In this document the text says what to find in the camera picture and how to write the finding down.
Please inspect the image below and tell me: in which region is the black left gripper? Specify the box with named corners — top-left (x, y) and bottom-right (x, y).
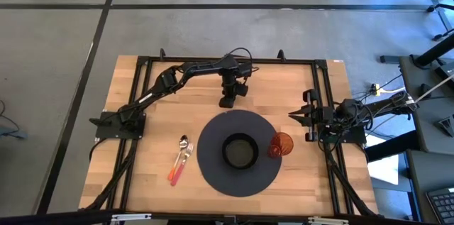
top-left (218, 74), bottom-right (238, 109)

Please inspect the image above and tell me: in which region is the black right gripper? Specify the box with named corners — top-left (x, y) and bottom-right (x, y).
top-left (289, 89), bottom-right (333, 143)

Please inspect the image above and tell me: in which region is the orange faceted plastic cup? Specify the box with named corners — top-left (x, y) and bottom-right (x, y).
top-left (267, 131), bottom-right (295, 159)

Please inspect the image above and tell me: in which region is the black bowl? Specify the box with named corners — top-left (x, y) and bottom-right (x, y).
top-left (221, 132), bottom-right (260, 170)

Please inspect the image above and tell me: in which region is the orange handled metal spoon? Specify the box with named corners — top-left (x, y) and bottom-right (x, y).
top-left (167, 134), bottom-right (189, 181)

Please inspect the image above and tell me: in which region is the pink handled metal fork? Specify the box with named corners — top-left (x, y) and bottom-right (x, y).
top-left (170, 143), bottom-right (194, 187)

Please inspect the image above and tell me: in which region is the round dark woven placemat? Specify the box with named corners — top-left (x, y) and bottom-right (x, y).
top-left (196, 109), bottom-right (283, 198)

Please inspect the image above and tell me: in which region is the black beam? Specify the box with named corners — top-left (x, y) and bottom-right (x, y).
top-left (365, 131), bottom-right (421, 164)

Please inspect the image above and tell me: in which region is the white sheet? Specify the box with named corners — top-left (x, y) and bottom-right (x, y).
top-left (367, 134), bottom-right (400, 185)

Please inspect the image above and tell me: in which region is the grey desk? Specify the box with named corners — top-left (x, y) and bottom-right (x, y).
top-left (399, 54), bottom-right (454, 151)
top-left (406, 148), bottom-right (454, 225)

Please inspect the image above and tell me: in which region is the black wedge shaped object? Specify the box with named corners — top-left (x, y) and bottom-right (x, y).
top-left (438, 114), bottom-right (454, 138)

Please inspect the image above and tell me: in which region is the black keyboard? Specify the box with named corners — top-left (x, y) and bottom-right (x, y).
top-left (425, 186), bottom-right (454, 225)

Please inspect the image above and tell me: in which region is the blue grey floor object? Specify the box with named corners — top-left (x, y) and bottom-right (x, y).
top-left (0, 126), bottom-right (28, 141)

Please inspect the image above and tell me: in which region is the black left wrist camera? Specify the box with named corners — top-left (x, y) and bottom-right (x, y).
top-left (236, 82), bottom-right (250, 97)

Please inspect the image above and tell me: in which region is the black aluminium table frame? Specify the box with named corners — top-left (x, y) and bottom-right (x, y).
top-left (79, 48), bottom-right (384, 219)

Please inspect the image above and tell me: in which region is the silver metal bracket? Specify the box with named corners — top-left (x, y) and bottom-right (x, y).
top-left (307, 216), bottom-right (350, 225)
top-left (111, 213), bottom-right (153, 222)

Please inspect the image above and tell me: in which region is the white cable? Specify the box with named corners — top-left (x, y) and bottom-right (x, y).
top-left (407, 74), bottom-right (454, 109)

